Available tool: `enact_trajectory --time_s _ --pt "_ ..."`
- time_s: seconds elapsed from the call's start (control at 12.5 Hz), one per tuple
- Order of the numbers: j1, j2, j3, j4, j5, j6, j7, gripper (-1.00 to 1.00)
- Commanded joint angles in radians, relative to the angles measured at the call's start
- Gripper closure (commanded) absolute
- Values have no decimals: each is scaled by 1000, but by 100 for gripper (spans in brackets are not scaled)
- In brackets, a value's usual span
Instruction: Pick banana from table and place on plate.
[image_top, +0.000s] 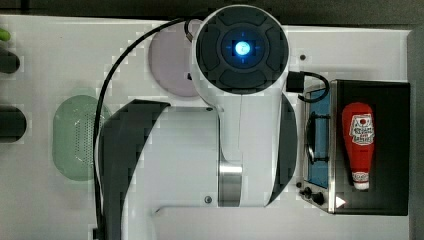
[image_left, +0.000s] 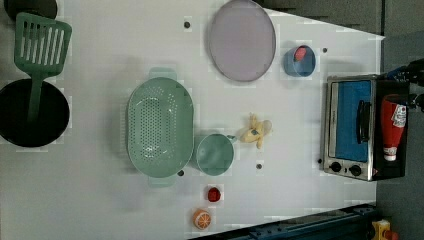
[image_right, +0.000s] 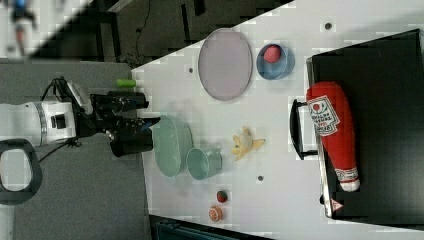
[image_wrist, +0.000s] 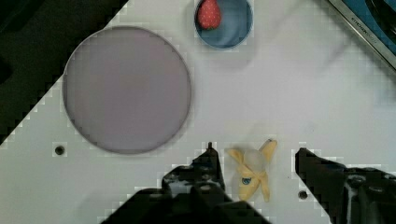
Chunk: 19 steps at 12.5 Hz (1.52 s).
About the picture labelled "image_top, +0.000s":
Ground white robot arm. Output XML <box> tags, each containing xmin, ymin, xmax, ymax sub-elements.
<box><xmin>93</xmin><ymin>5</ymin><xmax>297</xmax><ymax>240</ymax></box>

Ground grey round plate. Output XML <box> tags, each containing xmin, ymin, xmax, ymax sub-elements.
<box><xmin>148</xmin><ymin>23</ymin><xmax>198</xmax><ymax>98</ymax></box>

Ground silver toaster oven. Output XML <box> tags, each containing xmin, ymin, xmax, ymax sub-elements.
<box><xmin>298</xmin><ymin>80</ymin><xmax>410</xmax><ymax>216</ymax></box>

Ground green oval colander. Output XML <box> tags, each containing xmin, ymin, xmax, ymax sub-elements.
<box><xmin>52</xmin><ymin>95</ymin><xmax>97</xmax><ymax>181</ymax></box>

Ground red ketchup bottle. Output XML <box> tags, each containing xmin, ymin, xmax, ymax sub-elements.
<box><xmin>342</xmin><ymin>102</ymin><xmax>375</xmax><ymax>190</ymax></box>

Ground black round pan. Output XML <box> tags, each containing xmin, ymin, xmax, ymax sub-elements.
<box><xmin>0</xmin><ymin>106</ymin><xmax>27</xmax><ymax>143</ymax></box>

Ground black cylindrical container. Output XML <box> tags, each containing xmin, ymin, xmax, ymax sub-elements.
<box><xmin>0</xmin><ymin>48</ymin><xmax>20</xmax><ymax>74</ymax></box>

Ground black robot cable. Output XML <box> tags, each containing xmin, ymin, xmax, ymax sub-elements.
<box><xmin>91</xmin><ymin>16</ymin><xmax>203</xmax><ymax>240</ymax></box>

